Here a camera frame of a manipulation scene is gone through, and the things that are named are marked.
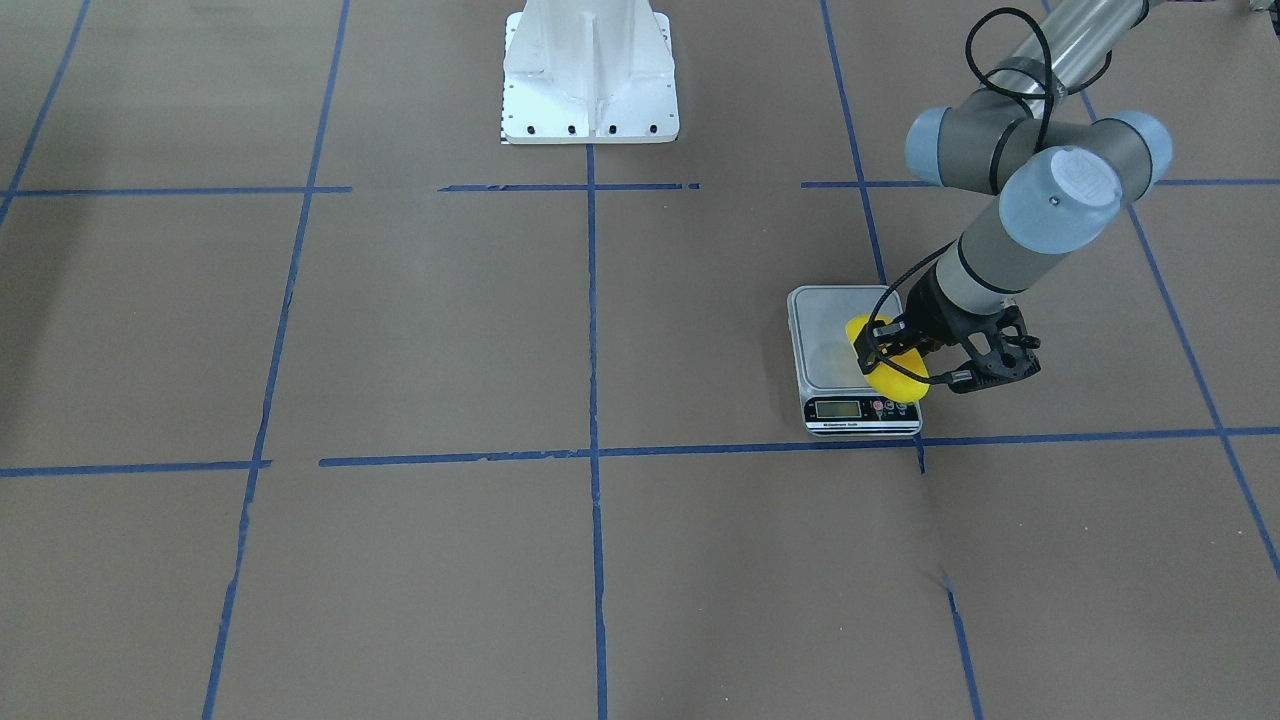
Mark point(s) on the digital kitchen scale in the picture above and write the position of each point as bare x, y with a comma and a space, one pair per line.
835, 398

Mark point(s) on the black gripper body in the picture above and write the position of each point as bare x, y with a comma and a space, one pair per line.
932, 312

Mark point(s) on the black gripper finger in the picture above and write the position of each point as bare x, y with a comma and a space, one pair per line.
900, 361
870, 335

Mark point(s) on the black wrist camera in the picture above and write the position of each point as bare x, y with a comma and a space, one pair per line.
999, 348

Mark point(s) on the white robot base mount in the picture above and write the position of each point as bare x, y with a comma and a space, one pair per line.
588, 72

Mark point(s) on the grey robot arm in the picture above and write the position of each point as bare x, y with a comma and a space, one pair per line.
1054, 187

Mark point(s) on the yellow mango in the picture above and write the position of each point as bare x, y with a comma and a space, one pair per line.
902, 379

